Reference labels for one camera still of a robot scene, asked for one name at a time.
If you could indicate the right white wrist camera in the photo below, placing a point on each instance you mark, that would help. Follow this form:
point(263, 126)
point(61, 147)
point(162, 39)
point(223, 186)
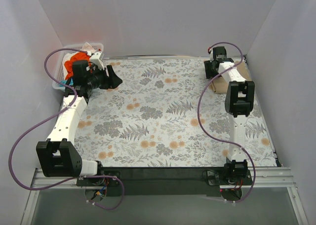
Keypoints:
point(210, 52)

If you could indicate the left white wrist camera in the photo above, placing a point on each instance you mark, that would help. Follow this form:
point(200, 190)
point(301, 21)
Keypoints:
point(96, 60)

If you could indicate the teal t shirt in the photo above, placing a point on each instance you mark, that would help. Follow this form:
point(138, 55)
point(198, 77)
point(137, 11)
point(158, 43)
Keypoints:
point(68, 82)

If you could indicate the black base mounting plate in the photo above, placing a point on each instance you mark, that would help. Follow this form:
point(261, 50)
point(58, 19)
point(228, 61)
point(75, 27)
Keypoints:
point(172, 180)

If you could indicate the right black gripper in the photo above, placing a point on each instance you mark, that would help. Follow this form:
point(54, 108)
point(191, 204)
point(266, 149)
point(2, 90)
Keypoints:
point(207, 69)

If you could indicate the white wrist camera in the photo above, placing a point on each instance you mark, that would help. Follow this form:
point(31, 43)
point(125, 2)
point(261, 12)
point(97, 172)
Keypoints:
point(210, 52)
point(96, 60)

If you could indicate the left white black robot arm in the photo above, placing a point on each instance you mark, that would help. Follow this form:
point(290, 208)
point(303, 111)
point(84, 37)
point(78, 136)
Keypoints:
point(57, 155)

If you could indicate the floral patterned table mat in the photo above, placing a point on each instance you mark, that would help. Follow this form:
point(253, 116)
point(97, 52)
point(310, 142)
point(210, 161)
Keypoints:
point(161, 115)

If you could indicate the white plastic laundry basket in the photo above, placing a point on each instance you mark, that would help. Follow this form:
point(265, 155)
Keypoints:
point(59, 69)

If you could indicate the white t shirt in basket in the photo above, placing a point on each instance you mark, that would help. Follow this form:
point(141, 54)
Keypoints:
point(87, 47)

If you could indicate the beige t shirt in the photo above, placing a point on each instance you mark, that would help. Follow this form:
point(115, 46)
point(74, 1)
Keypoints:
point(220, 85)

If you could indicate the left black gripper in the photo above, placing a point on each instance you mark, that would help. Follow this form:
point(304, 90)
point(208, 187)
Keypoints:
point(108, 77)

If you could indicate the aluminium frame rail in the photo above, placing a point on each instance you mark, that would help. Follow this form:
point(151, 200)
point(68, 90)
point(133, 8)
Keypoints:
point(171, 196)

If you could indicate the orange t shirt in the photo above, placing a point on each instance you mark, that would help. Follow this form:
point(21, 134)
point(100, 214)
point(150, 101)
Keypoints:
point(69, 59)

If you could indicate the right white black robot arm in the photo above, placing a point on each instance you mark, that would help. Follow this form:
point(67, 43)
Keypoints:
point(239, 102)

